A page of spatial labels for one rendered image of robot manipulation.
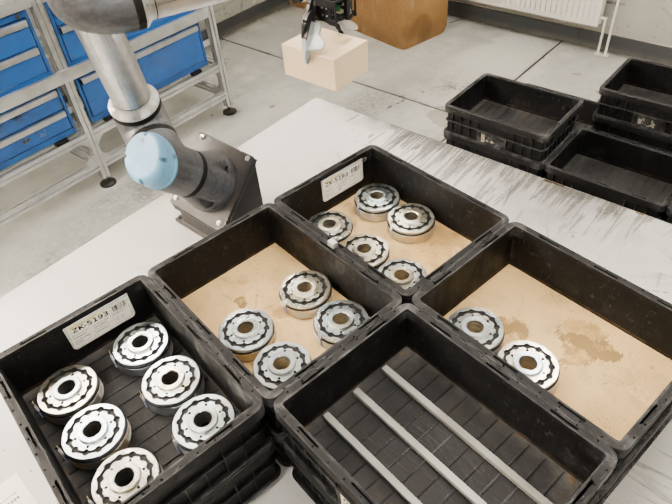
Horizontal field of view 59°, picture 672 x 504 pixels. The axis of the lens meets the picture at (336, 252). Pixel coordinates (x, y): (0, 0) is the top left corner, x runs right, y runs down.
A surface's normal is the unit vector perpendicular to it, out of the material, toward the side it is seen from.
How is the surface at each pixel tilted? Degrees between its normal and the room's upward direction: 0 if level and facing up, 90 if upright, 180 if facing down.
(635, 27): 90
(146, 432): 0
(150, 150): 48
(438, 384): 0
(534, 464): 0
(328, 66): 90
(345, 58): 90
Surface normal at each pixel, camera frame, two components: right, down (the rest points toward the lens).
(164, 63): 0.77, 0.40
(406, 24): 0.60, 0.51
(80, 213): -0.07, -0.73
